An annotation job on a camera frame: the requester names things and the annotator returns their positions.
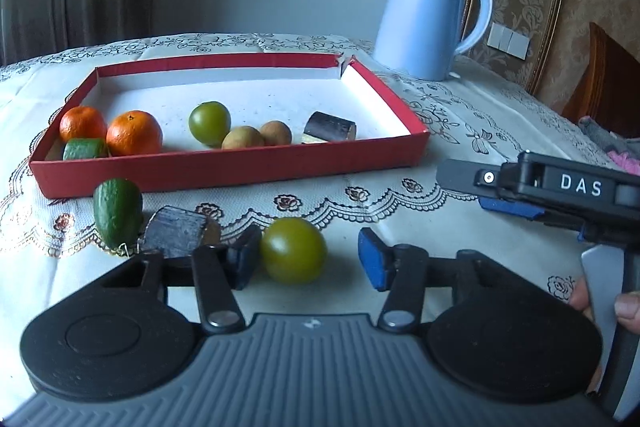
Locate brown wooden chair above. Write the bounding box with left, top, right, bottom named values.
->
left=560, top=22, right=640, bottom=138

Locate red cardboard box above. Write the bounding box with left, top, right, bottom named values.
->
left=28, top=53, right=431, bottom=199

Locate pink cloth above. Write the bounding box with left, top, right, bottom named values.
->
left=604, top=149, right=640, bottom=176

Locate green tomato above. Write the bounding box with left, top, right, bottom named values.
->
left=259, top=217, right=328, bottom=285
left=188, top=101, right=232, bottom=146

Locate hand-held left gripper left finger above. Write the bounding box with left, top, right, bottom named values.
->
left=100, top=224, right=263, bottom=335

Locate white wall switch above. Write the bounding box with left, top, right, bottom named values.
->
left=487, top=23, right=531, bottom=60

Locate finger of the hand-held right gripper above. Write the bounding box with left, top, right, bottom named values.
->
left=436, top=158, right=506, bottom=198
left=478, top=196, right=587, bottom=240

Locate orange mandarin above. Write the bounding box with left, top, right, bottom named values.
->
left=59, top=106, right=109, bottom=144
left=105, top=110, right=164, bottom=156

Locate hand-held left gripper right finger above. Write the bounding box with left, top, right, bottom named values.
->
left=358, top=228, right=551, bottom=333

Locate person's right hand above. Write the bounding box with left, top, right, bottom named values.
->
left=569, top=278, right=640, bottom=335

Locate tan longan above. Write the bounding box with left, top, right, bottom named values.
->
left=259, top=120, right=293, bottom=146
left=221, top=126, right=265, bottom=150

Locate green cucumber piece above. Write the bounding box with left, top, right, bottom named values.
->
left=93, top=178, right=144, bottom=247
left=62, top=138, right=109, bottom=160

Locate grey cloth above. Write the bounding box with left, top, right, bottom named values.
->
left=577, top=115, right=622, bottom=154

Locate light blue electric kettle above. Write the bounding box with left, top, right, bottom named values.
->
left=372, top=0, right=495, bottom=82

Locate white embroidered tablecloth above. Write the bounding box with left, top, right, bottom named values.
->
left=0, top=33, right=640, bottom=408

